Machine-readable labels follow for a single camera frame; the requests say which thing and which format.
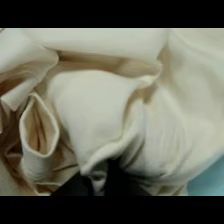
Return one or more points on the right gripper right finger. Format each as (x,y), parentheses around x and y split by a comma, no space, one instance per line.
(121,181)

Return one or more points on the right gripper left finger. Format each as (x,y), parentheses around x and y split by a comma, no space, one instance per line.
(75,188)

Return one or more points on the cream shirt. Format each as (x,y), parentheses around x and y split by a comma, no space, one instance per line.
(100,106)

